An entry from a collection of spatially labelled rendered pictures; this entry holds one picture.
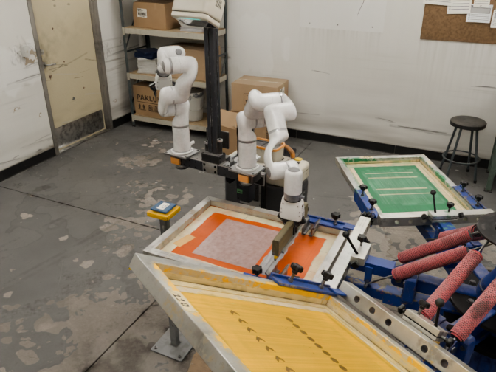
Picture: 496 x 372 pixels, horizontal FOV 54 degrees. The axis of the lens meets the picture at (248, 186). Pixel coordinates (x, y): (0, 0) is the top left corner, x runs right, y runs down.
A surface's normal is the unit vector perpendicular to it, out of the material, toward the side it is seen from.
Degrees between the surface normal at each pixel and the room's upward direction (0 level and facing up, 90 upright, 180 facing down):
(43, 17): 90
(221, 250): 0
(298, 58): 90
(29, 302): 0
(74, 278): 0
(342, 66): 90
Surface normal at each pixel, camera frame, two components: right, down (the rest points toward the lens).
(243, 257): 0.00, -0.90
